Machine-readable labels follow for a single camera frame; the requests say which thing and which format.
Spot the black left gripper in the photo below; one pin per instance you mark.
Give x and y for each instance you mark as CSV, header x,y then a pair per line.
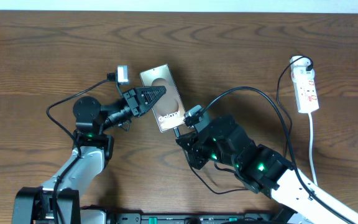
x,y
139,103

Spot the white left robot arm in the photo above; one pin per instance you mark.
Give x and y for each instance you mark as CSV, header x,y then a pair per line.
x,y
57,200

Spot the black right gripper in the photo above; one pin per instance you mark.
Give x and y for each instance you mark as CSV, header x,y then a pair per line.
x,y
193,147

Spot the Galaxy smartphone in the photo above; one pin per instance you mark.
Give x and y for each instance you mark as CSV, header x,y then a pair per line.
x,y
169,110

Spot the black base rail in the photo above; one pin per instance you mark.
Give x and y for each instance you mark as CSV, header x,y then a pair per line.
x,y
136,218

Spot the white USB charger plug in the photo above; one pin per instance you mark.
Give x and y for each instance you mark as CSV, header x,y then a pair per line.
x,y
299,73

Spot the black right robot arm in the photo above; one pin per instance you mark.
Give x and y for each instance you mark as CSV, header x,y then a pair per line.
x,y
262,170

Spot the white power strip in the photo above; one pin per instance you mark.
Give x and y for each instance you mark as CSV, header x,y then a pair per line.
x,y
305,91

